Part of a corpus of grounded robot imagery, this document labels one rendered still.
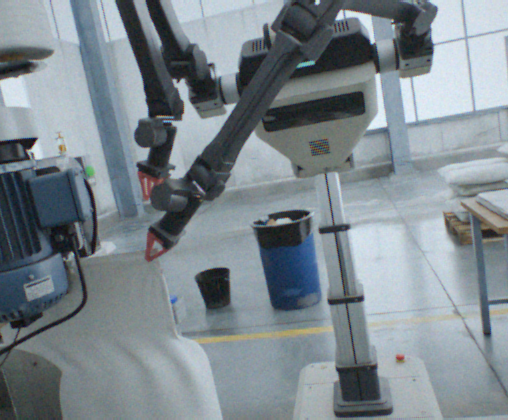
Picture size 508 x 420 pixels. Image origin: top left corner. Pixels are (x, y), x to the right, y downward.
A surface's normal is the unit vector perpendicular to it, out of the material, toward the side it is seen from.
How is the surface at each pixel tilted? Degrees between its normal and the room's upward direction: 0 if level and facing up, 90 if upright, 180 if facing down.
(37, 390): 90
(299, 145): 130
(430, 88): 90
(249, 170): 90
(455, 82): 90
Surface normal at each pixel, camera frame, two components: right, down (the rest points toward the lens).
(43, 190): 0.23, 0.11
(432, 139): -0.18, 0.19
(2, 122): 0.79, -0.04
